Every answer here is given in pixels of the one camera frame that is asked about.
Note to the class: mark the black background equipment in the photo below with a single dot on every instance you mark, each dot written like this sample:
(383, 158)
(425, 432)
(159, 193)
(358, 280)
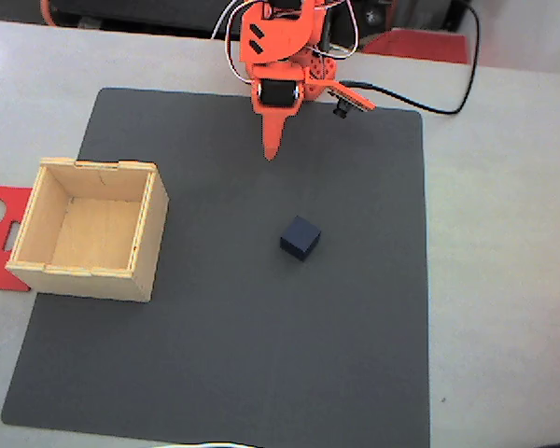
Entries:
(144, 11)

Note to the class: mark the blue cube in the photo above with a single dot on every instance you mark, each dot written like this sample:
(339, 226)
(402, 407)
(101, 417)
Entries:
(300, 238)

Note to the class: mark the red cutout plate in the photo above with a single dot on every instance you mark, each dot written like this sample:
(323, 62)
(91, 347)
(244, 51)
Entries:
(4, 275)

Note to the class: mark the orange camera mount with camera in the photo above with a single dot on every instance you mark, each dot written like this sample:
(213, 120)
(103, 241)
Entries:
(352, 97)

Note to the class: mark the red flat plate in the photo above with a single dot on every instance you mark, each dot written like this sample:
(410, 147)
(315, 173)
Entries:
(420, 46)

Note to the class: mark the dark grey mat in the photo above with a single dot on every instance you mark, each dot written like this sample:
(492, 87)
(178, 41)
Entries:
(261, 326)

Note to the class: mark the wooden box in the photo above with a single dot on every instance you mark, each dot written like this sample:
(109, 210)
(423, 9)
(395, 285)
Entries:
(93, 275)

